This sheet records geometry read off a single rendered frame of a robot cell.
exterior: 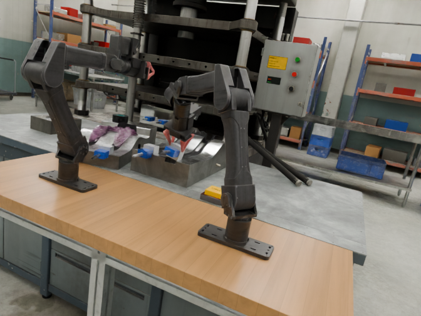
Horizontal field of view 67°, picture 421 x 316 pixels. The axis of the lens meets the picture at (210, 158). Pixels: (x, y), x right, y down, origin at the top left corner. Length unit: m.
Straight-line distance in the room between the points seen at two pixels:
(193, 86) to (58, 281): 1.22
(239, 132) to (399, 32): 7.10
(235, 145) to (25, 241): 1.36
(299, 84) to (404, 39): 5.99
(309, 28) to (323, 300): 7.51
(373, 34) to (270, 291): 7.32
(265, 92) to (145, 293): 1.25
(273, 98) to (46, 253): 1.45
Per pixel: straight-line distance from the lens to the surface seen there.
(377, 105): 7.70
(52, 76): 0.99
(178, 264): 0.76
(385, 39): 7.81
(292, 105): 1.92
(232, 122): 0.83
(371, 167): 4.83
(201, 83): 0.98
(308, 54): 1.92
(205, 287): 0.73
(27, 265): 1.98
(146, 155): 1.23
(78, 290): 1.76
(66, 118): 1.07
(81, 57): 1.08
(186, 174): 1.19
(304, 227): 1.09
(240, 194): 0.82
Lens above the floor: 1.21
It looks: 14 degrees down
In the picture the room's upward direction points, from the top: 10 degrees clockwise
